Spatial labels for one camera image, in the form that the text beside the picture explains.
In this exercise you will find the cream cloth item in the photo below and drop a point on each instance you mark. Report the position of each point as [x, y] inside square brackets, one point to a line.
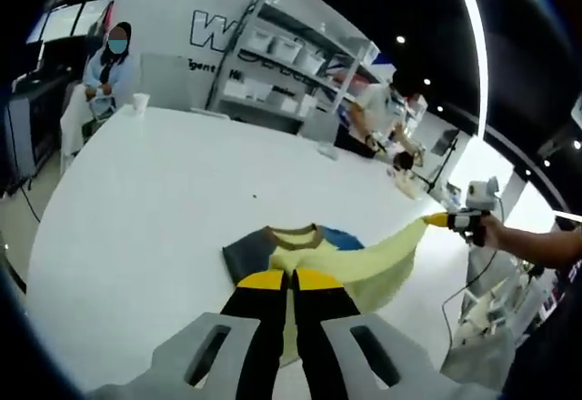
[407, 184]

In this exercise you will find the person's right hand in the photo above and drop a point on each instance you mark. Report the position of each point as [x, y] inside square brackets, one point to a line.
[494, 232]

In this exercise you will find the black tripod stand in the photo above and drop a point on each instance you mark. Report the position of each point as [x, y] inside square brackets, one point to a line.
[443, 154]

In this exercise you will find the metal shelf unit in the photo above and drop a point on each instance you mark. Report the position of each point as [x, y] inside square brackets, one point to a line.
[350, 68]

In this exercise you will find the white paper cup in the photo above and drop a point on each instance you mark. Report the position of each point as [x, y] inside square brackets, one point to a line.
[140, 104]

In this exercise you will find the crumpled white cloth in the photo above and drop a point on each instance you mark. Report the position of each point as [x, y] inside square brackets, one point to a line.
[328, 151]

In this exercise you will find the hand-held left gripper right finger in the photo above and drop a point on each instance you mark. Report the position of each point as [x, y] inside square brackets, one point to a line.
[327, 318]

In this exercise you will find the person's black printed shirt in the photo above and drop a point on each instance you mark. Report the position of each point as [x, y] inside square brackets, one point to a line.
[554, 327]

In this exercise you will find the white light strip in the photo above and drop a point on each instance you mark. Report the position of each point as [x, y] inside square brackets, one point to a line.
[568, 215]
[473, 54]

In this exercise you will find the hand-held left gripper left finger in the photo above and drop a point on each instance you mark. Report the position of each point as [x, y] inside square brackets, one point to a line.
[254, 318]

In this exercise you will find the yellow colour-block garment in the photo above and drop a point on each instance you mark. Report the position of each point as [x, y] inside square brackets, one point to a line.
[386, 259]

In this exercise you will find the row of white storage bins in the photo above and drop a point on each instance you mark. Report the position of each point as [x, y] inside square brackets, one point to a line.
[284, 50]

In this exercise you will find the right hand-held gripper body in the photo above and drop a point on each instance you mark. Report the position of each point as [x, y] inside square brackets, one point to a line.
[484, 193]

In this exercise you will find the dark counter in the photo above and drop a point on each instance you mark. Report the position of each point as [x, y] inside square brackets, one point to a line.
[32, 113]

